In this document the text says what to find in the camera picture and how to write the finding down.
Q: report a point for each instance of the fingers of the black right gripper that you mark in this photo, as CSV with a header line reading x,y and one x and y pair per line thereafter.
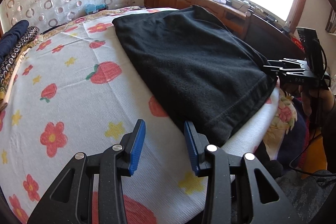
x,y
286,67

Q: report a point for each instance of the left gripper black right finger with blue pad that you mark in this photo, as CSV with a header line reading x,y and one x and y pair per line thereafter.
x,y
242,180

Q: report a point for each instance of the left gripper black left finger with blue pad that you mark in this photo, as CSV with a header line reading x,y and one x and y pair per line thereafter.
x,y
69,198

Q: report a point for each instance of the black printed t-shirt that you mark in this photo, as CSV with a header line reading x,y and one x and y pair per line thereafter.
x,y
196,69

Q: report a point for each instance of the navy blue garment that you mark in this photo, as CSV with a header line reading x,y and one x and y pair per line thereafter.
x,y
11,37

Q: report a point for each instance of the person's right hand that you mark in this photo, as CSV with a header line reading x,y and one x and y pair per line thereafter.
x,y
316,101

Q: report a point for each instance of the floral bed quilt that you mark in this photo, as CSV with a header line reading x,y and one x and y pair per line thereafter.
x,y
282,123

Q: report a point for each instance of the white strawberry flower sheet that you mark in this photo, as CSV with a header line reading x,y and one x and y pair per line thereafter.
x,y
77,91

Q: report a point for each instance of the wooden low cabinet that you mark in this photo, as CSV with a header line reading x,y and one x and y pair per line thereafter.
x,y
233,19

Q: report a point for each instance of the circle patterned folded cloth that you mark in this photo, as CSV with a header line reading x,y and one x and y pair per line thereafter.
x,y
28,40

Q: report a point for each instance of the blue box by curtain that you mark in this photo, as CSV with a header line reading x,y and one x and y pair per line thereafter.
x,y
92,9

